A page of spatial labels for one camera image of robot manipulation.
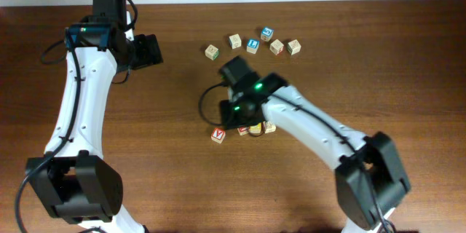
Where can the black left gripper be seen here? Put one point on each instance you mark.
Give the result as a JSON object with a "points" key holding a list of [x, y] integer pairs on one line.
{"points": [[148, 51]]}

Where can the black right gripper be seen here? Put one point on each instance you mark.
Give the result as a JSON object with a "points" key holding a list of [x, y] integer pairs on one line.
{"points": [[232, 119]]}

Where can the red letter U block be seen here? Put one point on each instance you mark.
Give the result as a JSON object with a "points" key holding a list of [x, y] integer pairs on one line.
{"points": [[243, 130]]}

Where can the yellow wooden block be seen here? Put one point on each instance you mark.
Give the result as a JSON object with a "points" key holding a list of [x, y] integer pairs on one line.
{"points": [[256, 129]]}

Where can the natural block brown picture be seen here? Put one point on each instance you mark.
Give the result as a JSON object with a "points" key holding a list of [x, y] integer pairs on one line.
{"points": [[269, 127]]}

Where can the red letter A block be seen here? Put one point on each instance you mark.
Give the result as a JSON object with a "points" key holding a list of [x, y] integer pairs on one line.
{"points": [[218, 135]]}

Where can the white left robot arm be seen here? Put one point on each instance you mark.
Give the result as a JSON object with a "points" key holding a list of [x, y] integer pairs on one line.
{"points": [[72, 180]]}

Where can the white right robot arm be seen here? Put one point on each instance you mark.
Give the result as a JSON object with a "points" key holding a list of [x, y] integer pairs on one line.
{"points": [[371, 180]]}

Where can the natural block green print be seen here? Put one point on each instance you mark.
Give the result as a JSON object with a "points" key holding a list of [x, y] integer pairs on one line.
{"points": [[211, 52]]}

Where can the blue letter H block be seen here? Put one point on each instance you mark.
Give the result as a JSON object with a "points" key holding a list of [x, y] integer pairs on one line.
{"points": [[252, 46]]}

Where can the natural block grey print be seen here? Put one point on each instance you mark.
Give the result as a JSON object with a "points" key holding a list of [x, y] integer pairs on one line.
{"points": [[235, 41]]}

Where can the natural block red print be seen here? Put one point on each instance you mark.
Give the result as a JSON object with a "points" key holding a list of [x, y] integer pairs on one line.
{"points": [[276, 47]]}

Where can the blue number five block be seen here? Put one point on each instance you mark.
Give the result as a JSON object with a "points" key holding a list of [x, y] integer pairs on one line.
{"points": [[266, 34]]}

